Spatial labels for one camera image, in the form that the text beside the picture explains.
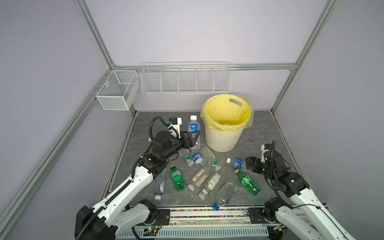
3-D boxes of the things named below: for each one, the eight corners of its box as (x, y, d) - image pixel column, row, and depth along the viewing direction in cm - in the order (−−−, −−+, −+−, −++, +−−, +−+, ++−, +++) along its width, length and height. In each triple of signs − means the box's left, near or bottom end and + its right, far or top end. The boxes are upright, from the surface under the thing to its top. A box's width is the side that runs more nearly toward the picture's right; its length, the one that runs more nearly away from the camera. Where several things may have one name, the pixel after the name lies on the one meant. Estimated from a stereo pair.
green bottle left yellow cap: (177, 192, 83) (176, 190, 78) (167, 169, 91) (165, 165, 87) (187, 187, 84) (186, 184, 80) (175, 165, 93) (174, 161, 89)
